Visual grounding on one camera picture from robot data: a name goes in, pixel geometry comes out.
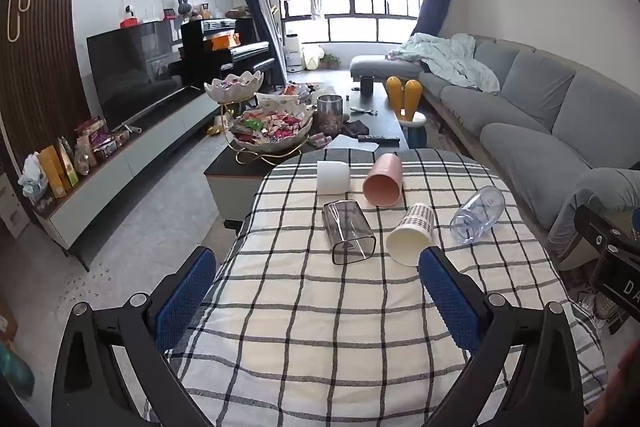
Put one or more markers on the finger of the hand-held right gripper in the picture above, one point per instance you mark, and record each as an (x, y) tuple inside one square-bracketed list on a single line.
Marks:
[(602, 232)]

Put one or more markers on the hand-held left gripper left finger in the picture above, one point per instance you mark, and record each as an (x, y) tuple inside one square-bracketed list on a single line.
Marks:
[(184, 299)]

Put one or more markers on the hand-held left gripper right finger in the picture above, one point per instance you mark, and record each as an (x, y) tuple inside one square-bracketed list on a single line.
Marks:
[(450, 299)]

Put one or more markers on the person's right forearm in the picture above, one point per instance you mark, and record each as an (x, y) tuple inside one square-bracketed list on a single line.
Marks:
[(625, 387)]

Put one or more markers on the white cup with dotted pattern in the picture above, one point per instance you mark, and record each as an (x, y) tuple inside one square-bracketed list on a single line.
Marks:
[(407, 242)]

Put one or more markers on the clear blue plastic cup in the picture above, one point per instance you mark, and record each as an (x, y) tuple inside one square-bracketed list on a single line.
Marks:
[(477, 214)]

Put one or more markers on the clear grey square cup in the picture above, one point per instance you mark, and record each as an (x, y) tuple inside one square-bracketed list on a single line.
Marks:
[(350, 232)]

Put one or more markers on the pink cup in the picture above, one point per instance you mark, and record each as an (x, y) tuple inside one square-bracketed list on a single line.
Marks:
[(386, 171)]

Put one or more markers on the plain white cup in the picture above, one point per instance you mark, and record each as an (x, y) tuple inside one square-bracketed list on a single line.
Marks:
[(332, 177)]

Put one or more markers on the black cup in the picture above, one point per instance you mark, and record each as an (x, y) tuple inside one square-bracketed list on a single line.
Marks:
[(366, 85)]

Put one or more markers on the person's leg in grey pants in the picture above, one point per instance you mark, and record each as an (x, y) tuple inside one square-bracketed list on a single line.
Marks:
[(590, 199)]

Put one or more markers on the checked tablecloth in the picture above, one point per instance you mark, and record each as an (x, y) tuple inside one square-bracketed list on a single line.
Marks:
[(310, 332)]

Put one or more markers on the grey sofa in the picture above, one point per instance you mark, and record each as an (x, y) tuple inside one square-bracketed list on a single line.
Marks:
[(525, 107)]

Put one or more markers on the gold bowl stand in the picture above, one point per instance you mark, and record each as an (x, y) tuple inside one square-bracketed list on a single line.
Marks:
[(242, 157)]

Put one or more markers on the grey television cabinet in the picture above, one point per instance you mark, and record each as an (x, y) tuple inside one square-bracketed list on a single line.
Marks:
[(150, 142)]

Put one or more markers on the black remote control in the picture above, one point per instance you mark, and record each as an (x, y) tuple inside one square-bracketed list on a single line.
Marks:
[(378, 139)]

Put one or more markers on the large white scalloped bowl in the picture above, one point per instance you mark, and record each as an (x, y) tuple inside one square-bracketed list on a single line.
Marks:
[(270, 146)]

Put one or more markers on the row of snack packets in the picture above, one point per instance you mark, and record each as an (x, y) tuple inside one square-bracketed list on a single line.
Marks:
[(92, 142)]

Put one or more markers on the white paper sheet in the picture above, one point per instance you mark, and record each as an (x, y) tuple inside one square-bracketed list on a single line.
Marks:
[(350, 144)]

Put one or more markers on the dark coffee table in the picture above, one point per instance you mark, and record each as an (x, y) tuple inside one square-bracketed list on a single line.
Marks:
[(381, 119)]

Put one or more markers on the dark wallet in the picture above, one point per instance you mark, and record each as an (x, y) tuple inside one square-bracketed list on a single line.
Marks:
[(357, 128)]

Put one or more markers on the white plastic bag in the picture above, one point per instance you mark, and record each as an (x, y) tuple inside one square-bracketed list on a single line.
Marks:
[(31, 177)]

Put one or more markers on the pile of wrapped candies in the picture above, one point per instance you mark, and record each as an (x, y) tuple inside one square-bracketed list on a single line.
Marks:
[(272, 124)]

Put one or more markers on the yellow rabbit-ear stool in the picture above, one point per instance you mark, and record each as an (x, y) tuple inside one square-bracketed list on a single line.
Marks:
[(405, 99)]

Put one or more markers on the small white scalloped bowl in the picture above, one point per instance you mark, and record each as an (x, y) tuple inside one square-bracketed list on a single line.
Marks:
[(232, 86)]

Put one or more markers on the glass jar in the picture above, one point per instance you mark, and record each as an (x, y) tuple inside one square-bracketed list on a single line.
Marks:
[(330, 114)]

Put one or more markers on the light green blanket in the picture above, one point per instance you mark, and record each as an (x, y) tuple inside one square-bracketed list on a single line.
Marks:
[(450, 59)]

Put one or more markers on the black television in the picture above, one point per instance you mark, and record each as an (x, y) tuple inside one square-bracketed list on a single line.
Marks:
[(135, 67)]

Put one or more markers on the black piano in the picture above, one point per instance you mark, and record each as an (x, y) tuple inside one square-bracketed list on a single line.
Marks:
[(240, 57)]

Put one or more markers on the orange box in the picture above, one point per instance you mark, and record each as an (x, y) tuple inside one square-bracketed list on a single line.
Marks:
[(225, 42)]

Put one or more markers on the potted plant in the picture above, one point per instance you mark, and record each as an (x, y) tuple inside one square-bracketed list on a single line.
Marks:
[(331, 60)]

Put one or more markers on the white air purifier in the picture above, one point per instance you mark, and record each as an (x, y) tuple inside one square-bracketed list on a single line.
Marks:
[(293, 54)]

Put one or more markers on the red box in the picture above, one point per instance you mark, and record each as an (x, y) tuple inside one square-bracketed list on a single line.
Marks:
[(128, 22)]

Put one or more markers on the grey rabbit figurine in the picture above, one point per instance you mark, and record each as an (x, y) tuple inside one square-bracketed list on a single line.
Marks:
[(183, 6)]

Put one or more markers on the white hanging garment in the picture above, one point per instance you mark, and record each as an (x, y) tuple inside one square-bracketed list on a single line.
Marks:
[(315, 2)]

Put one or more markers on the white security camera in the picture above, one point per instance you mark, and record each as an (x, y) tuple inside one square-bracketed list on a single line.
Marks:
[(130, 11)]

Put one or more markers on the gold clip wall decoration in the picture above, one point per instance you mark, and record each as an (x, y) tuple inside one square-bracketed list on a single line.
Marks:
[(20, 2)]

